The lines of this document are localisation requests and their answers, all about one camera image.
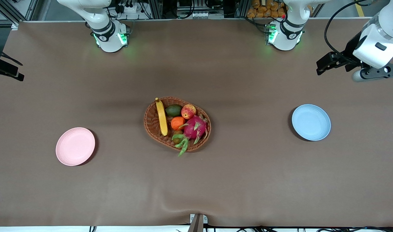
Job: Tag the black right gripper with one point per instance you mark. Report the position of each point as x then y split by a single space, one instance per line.
0 67

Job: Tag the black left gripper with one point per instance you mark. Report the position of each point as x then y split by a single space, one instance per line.
351 51

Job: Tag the red yellow apple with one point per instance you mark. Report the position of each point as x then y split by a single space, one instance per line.
188 111

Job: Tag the yellow banana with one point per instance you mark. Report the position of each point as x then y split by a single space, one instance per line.
162 117

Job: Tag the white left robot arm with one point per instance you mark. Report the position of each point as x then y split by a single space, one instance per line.
376 42

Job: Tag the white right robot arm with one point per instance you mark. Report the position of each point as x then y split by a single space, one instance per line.
106 38

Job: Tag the light blue plate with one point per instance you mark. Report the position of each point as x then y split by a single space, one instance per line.
311 122

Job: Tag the bag of orange items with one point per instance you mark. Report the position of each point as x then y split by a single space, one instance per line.
264 9

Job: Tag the pink plate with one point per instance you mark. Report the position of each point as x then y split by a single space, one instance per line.
75 146

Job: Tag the white power strip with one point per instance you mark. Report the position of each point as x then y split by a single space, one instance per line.
128 8

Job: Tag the grey electronics box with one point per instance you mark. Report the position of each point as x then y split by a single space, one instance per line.
199 14

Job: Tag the pink dragon fruit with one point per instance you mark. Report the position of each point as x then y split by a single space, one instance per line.
194 127

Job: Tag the brown wicker basket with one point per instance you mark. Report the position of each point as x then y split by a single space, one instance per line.
153 124

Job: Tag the green avocado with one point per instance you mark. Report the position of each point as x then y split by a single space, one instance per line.
173 110

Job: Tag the orange tangerine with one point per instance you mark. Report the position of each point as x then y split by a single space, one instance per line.
177 123

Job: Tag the brown kiwi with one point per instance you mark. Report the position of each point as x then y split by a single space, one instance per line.
178 131

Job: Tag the aluminium frame post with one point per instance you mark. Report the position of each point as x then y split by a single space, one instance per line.
9 11

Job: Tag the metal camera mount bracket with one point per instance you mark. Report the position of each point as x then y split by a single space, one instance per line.
198 222

